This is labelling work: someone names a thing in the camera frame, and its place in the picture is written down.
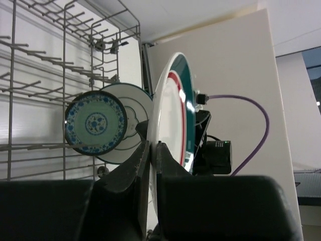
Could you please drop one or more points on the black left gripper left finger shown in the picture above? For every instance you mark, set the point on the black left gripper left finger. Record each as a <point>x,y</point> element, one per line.
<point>112,208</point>

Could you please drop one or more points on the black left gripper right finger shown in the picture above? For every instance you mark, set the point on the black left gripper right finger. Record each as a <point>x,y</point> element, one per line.
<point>219,208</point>

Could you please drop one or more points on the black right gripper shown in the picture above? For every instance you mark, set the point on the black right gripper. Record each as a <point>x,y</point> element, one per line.
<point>203,118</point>

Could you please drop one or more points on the white plate green red rim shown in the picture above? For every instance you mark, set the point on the white plate green red rim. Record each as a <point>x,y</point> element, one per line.
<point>173,117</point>

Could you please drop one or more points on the large white plate blue rim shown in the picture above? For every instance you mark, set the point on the large white plate blue rim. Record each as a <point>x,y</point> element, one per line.
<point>138,107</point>

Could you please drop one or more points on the small teal patterned plate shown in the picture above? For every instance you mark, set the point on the small teal patterned plate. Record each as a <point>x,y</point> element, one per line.
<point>95,123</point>

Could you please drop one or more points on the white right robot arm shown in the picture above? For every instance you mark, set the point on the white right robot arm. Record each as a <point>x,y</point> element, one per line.
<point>211,155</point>

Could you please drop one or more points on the grey wire dish rack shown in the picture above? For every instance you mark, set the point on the grey wire dish rack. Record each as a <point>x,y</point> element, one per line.
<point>51,53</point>

